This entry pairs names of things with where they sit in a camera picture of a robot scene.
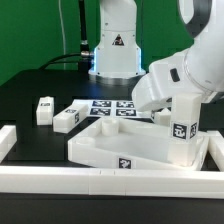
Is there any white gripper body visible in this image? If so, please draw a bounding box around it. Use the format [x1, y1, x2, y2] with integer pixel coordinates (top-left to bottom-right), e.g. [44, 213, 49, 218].
[132, 50, 224, 112]

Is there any white desk top panel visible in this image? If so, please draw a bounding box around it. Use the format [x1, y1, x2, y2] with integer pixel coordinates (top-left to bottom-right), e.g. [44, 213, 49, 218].
[68, 118, 209, 171]

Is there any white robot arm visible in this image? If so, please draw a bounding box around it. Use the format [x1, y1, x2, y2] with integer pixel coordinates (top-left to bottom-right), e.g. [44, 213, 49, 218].
[89, 0, 224, 111]

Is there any fiducial marker sheet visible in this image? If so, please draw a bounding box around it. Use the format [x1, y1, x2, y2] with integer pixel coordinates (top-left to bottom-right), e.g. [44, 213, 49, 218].
[74, 99, 151, 118]

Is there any white U-shaped obstacle fence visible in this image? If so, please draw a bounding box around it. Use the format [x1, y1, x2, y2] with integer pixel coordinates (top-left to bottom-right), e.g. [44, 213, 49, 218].
[0, 125, 224, 199]

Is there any black cable with connector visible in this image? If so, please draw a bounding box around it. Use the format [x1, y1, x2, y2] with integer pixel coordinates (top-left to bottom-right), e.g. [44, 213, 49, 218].
[39, 0, 96, 70]

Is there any white thin cable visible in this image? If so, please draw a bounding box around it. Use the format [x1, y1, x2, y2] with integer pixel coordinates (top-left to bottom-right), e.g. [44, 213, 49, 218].
[58, 0, 67, 70]

